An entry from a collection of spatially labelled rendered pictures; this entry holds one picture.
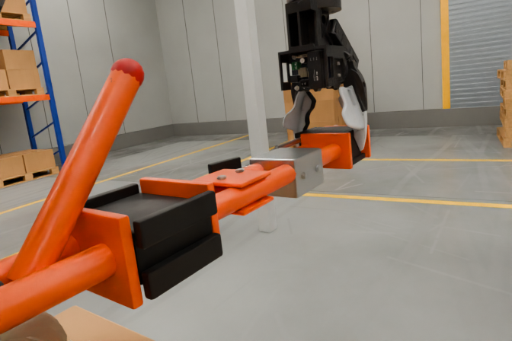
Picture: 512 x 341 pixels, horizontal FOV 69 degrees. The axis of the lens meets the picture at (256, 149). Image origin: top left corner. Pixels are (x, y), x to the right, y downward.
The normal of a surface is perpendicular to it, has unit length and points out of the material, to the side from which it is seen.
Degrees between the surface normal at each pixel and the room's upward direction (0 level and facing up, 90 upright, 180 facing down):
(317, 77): 90
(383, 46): 90
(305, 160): 90
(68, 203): 82
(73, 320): 1
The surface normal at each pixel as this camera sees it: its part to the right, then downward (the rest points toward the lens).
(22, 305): 0.77, -0.21
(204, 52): -0.50, 0.19
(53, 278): 0.57, -0.60
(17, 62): 0.88, -0.01
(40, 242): 0.31, -0.28
